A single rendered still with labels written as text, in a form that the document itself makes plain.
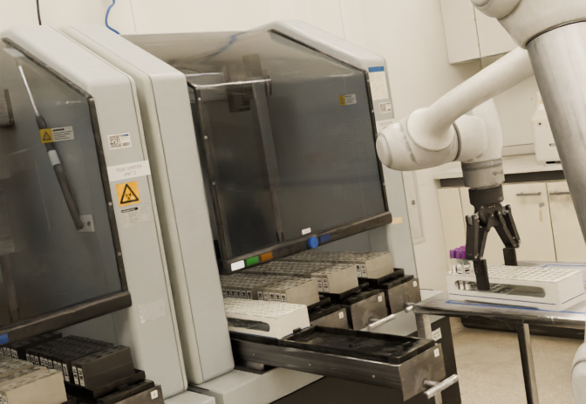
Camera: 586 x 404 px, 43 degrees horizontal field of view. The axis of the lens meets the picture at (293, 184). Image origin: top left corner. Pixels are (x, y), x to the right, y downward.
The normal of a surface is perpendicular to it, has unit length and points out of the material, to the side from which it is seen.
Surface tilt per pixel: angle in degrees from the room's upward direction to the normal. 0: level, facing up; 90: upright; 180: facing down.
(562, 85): 82
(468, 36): 90
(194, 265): 90
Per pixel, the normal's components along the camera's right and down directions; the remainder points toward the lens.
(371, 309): 0.68, -0.05
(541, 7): -0.41, 0.33
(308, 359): -0.72, 0.17
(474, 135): 0.25, 0.07
